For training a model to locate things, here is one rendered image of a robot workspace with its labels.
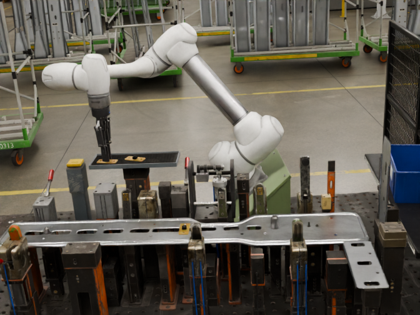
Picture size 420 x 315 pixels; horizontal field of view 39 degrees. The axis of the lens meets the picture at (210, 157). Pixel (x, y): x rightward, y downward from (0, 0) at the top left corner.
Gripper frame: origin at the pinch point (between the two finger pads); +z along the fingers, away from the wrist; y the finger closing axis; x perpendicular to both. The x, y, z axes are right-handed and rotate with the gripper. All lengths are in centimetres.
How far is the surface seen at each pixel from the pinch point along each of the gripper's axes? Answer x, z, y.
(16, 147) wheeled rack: -200, 99, -265
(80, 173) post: -11.3, 8.2, 3.5
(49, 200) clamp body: -19.4, 14.1, 18.7
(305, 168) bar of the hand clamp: 83, 3, 6
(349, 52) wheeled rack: 123, 95, -665
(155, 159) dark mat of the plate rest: 20.0, 4.1, -3.9
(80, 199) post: -13.3, 20.7, 3.2
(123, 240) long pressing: 18.0, 20.0, 37.8
